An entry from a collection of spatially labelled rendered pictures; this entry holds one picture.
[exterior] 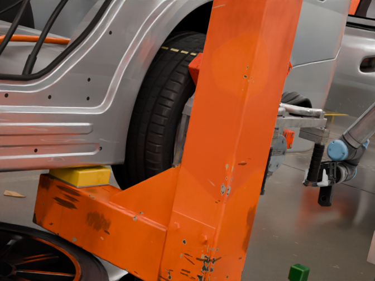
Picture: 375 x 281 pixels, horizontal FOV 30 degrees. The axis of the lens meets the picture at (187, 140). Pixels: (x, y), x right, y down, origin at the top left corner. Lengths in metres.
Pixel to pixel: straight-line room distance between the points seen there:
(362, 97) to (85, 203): 3.01
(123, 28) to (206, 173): 0.57
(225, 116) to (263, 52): 0.18
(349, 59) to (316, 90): 1.71
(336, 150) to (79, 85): 0.99
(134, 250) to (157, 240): 0.09
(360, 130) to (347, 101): 2.29
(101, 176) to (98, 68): 0.33
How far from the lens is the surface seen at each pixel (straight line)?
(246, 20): 1.69
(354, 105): 4.80
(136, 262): 1.93
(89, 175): 2.10
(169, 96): 2.18
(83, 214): 2.05
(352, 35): 4.89
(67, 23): 4.23
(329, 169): 2.51
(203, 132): 1.74
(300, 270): 1.85
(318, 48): 3.02
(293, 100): 2.41
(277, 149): 2.31
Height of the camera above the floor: 1.24
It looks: 10 degrees down
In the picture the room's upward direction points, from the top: 11 degrees clockwise
